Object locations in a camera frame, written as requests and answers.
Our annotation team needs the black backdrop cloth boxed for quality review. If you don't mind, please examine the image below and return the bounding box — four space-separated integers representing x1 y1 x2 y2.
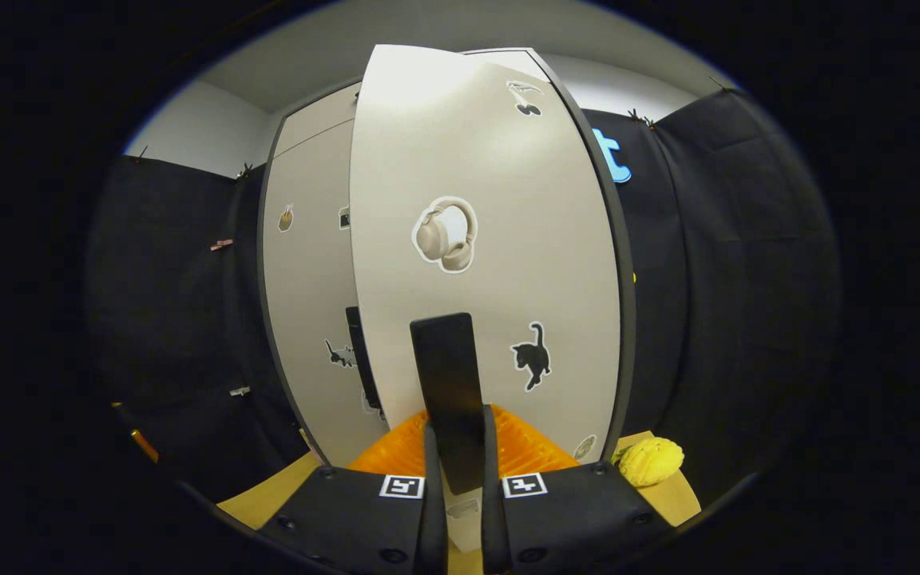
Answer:
85 84 841 512

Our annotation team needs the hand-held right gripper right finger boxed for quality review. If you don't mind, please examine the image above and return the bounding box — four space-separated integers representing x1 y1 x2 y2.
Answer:
480 405 673 575

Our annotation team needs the beige cabinet door headphone sticker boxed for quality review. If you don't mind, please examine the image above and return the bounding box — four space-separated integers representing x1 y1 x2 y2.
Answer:
348 44 622 553

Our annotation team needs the black door handle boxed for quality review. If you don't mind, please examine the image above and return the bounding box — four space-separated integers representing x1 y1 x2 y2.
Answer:
410 313 487 496
345 306 386 418

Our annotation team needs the beige cabinet door camera sticker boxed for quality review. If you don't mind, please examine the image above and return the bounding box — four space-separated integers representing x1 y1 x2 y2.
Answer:
262 120 387 468

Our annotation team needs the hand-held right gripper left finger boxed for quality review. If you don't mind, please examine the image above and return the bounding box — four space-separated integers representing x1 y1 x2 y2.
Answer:
259 407 450 575

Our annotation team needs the beige double-door shoe cabinet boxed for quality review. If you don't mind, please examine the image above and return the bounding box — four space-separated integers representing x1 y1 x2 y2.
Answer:
256 46 638 472

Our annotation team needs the yellow textured toy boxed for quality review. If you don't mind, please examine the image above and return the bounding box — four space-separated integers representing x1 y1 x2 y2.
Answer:
612 436 686 488

